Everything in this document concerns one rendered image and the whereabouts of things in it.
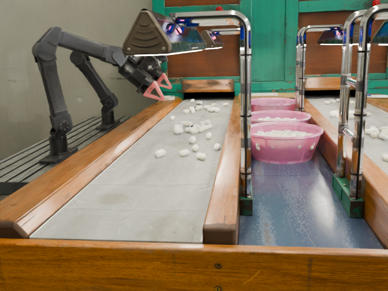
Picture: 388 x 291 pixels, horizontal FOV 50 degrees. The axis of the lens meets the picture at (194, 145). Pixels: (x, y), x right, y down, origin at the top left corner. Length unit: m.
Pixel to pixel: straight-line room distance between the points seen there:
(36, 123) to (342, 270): 3.22
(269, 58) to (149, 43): 1.78
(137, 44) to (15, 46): 3.02
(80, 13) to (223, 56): 1.41
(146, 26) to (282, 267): 0.44
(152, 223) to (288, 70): 1.79
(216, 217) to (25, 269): 0.34
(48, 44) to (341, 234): 1.10
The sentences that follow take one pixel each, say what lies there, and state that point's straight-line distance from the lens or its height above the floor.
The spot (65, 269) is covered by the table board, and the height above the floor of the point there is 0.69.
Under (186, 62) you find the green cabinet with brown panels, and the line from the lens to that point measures 2.47.
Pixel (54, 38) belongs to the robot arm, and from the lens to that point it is 1.54.
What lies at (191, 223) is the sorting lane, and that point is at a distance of 0.77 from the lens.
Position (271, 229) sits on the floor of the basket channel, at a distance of 0.90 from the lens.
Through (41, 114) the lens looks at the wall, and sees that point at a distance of 3.66.
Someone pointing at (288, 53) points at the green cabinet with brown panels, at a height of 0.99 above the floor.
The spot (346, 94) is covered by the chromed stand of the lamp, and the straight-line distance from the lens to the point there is 1.08.
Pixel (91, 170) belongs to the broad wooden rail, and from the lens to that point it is 1.08.
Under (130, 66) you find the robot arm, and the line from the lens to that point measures 1.64.
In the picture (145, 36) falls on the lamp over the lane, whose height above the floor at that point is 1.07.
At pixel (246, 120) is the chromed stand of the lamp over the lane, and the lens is 0.91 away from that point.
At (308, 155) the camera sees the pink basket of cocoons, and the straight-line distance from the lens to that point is 1.40.
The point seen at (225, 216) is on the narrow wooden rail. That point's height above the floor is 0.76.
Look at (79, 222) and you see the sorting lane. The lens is 0.82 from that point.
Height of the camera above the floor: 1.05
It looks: 13 degrees down
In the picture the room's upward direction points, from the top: 2 degrees counter-clockwise
